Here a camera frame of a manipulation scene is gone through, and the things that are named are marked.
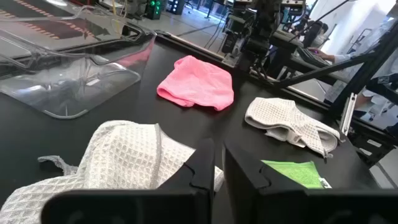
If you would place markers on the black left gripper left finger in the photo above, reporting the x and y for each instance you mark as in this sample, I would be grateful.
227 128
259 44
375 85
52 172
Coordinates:
199 186

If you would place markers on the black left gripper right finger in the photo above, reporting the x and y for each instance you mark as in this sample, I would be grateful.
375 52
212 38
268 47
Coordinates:
248 186

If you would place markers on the pink microfiber towel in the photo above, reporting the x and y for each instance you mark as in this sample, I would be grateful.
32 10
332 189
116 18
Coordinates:
199 82

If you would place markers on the white waffle-weave towel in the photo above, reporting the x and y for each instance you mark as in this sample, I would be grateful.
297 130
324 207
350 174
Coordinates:
280 115
124 155

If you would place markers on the clear plastic bin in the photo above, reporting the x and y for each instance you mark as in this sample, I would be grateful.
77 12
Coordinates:
71 81

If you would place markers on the person's forearm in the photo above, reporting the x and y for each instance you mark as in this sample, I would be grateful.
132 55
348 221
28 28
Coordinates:
345 58

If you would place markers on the green microfiber towel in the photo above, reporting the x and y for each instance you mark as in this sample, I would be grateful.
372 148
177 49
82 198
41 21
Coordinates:
298 172

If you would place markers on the black keyboard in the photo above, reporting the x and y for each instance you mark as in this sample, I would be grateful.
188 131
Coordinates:
308 56

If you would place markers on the person's hand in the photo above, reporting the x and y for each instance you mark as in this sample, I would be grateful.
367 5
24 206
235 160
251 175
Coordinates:
320 53

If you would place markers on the black device green lights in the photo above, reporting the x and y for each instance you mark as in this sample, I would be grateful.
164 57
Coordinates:
154 8

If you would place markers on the black mat orange-striped edges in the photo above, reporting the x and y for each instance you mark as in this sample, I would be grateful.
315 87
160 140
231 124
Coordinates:
62 29

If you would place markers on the white metal bracket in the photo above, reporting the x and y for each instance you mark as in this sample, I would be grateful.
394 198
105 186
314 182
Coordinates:
348 113

